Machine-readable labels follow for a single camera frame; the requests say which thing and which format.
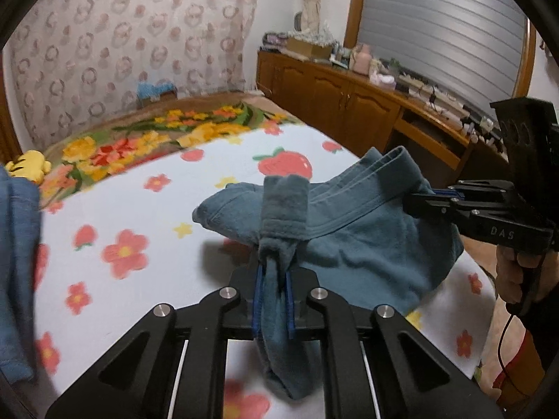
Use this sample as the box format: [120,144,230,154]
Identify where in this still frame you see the teal green shorts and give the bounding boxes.
[193,147,463,401]

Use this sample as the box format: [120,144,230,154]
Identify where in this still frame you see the person's right hand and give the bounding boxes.
[495,246,558,304]

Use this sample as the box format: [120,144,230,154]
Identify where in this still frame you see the grey window blind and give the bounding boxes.
[358,0,528,117]

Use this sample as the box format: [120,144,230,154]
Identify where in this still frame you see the brown wooden sideboard cabinet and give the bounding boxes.
[256,50,511,187]

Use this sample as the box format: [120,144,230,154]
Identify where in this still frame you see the white strawberry flower bedsheet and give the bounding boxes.
[27,125,495,418]

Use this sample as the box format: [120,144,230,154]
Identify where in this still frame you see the pink tissue box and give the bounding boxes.
[370,71,396,90]

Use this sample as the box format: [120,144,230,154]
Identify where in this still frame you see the pink kettle jug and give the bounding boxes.
[351,44,372,76]

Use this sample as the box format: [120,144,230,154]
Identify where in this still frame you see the cardboard box on cabinet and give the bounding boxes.
[286,37,333,60]

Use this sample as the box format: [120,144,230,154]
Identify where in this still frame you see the folded blue denim pants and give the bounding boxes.
[1,169,41,384]

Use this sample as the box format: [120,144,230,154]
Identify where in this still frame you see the cardboard box with blue item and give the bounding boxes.
[137,81,177,109]

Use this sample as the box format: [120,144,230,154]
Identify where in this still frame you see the yellow pikachu plush toy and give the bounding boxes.
[5,149,51,185]

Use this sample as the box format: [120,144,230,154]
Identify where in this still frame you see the circle patterned curtain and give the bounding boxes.
[8,0,257,149]

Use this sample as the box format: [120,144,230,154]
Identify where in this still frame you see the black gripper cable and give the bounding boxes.
[497,251,547,396]

